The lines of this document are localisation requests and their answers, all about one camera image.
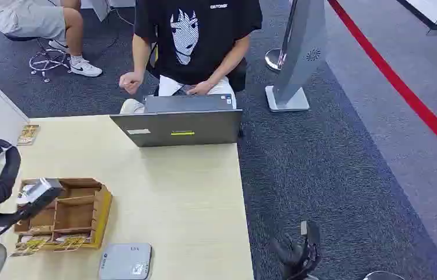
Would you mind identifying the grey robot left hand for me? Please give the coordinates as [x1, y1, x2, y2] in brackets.
[0, 188, 64, 233]

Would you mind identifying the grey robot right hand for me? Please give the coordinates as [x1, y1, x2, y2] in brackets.
[271, 219, 322, 280]

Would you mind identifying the wooden card box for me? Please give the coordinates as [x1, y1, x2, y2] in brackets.
[13, 177, 113, 250]

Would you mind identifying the flat grey device box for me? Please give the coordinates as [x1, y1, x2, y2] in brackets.
[98, 242, 153, 280]

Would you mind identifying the chrome stool base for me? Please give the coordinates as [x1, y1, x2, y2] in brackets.
[29, 38, 71, 83]

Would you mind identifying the person's right hand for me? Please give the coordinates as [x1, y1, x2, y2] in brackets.
[118, 72, 144, 96]

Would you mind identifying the person's hand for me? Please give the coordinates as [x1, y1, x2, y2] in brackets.
[118, 72, 144, 96]
[187, 80, 216, 96]

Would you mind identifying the grey laptop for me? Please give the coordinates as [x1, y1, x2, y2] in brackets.
[109, 94, 244, 148]

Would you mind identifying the person's left hand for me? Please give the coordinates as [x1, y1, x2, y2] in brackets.
[187, 80, 216, 96]

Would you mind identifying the person in grey shorts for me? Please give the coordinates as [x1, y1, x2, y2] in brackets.
[0, 0, 103, 78]

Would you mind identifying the chrome stanchion base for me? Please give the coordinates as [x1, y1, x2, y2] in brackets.
[264, 48, 285, 72]

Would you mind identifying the grey standing display kiosk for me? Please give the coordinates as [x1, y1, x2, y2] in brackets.
[265, 0, 327, 113]

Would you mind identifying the white cabinet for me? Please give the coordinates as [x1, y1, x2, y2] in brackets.
[80, 0, 137, 22]

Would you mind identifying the person in black shirt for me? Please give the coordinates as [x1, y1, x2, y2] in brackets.
[118, 0, 263, 115]

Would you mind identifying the white counter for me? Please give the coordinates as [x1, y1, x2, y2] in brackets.
[397, 0, 437, 30]

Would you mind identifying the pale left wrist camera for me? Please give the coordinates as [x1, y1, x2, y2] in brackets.
[16, 177, 64, 207]

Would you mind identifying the thin floor cable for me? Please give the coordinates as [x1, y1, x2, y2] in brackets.
[105, 6, 135, 48]

